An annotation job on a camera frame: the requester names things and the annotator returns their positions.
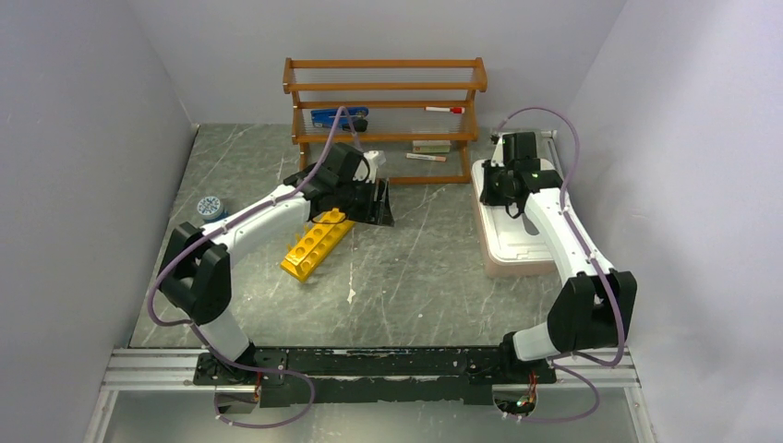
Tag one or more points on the white plastic lid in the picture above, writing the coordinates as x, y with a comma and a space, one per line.
507, 241

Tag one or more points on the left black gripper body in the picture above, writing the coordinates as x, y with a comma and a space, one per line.
357, 201

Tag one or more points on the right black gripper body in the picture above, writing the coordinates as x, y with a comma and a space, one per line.
495, 185

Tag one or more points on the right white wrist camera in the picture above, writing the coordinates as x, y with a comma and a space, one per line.
497, 158

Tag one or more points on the orange white pen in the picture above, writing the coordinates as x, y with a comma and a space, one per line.
425, 157

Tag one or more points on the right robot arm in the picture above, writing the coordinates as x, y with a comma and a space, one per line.
594, 306

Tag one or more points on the white green box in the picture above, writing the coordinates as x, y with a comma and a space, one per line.
431, 146

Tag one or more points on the red white marker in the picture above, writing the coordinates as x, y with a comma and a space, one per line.
448, 110

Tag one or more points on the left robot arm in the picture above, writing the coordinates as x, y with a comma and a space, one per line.
195, 275

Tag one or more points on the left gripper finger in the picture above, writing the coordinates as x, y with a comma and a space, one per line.
382, 195
381, 215

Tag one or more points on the pink plastic bin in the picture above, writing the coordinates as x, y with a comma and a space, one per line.
494, 271

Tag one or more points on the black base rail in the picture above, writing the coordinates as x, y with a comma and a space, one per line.
289, 376

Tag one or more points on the yellow test tube rack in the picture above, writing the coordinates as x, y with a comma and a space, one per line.
315, 244

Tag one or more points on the blue white tape roll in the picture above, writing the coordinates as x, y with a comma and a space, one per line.
211, 209

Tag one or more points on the wooden shelf rack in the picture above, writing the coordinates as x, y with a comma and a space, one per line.
395, 91

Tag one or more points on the blue black clamp tool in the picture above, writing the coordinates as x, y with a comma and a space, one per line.
355, 118

